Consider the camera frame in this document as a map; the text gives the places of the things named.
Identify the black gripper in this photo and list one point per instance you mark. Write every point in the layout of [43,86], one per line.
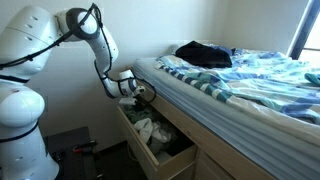
[141,99]

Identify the white garment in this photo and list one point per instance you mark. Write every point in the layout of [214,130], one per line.
[148,128]

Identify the light wooden drawer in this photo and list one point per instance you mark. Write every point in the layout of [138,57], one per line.
[140,146]

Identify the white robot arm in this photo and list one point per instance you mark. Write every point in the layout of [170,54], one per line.
[20,110]

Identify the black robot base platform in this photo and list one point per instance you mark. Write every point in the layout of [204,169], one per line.
[66,136]

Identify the dark navy garment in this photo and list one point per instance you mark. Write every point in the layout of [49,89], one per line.
[203,55]

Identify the blue patterned blanket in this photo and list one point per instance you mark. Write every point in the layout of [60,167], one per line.
[260,80]

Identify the teal cloth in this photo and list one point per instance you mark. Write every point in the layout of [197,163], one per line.
[313,78]

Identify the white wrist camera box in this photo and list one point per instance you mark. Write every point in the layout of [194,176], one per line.
[126,101]

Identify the wooden bed frame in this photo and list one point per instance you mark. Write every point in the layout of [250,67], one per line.
[213,140]

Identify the dark window frame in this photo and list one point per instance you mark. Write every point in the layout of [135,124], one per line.
[301,30]

